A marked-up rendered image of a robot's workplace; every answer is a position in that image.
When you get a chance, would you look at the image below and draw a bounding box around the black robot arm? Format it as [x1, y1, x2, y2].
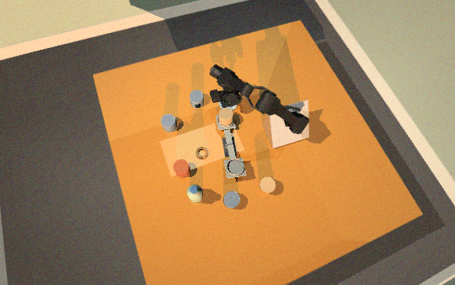
[210, 64, 310, 135]

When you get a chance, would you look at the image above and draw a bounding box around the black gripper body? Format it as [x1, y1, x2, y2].
[210, 88, 239, 103]

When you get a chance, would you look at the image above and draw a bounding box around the white round dish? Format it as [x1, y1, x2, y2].
[219, 101, 237, 110]

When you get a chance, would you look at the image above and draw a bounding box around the brown ring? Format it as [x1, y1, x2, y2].
[195, 147, 208, 159]

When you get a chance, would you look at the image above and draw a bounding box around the tan cylinder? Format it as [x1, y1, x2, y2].
[218, 108, 233, 126]
[260, 177, 276, 193]

